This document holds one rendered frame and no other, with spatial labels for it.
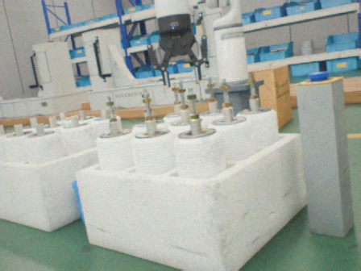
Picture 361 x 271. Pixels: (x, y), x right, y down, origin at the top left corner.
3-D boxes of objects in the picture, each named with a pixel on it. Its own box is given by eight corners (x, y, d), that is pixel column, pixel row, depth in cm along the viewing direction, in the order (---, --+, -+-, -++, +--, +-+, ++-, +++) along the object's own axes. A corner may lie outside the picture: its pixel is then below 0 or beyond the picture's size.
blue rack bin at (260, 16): (266, 23, 572) (264, 8, 568) (292, 18, 551) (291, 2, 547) (254, 22, 530) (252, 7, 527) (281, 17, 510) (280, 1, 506)
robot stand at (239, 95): (234, 167, 138) (223, 83, 133) (274, 168, 130) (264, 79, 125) (216, 180, 126) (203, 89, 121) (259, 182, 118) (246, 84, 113)
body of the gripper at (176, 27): (151, 14, 83) (158, 59, 85) (190, 8, 82) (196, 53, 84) (156, 18, 90) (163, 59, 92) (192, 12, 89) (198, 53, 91)
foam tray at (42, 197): (80, 177, 157) (72, 134, 154) (150, 185, 132) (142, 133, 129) (-16, 214, 128) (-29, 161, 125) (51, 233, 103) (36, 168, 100)
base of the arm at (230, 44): (227, 84, 129) (221, 31, 126) (253, 81, 124) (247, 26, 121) (215, 87, 122) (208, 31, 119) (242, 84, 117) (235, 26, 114)
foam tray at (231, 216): (187, 189, 122) (179, 133, 119) (309, 202, 97) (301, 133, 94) (89, 243, 93) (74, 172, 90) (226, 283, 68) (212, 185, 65)
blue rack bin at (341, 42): (332, 51, 534) (331, 35, 530) (363, 47, 513) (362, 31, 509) (324, 53, 492) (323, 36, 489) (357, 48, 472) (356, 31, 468)
